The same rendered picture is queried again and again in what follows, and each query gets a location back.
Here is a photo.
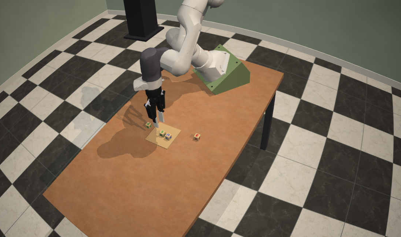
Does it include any tan flat mat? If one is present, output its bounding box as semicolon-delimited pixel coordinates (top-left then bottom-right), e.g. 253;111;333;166
145;122;181;149

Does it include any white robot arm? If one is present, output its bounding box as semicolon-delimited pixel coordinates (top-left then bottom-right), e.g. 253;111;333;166
133;0;230;91

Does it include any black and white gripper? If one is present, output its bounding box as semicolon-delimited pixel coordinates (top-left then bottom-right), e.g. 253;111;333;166
144;86;165;128

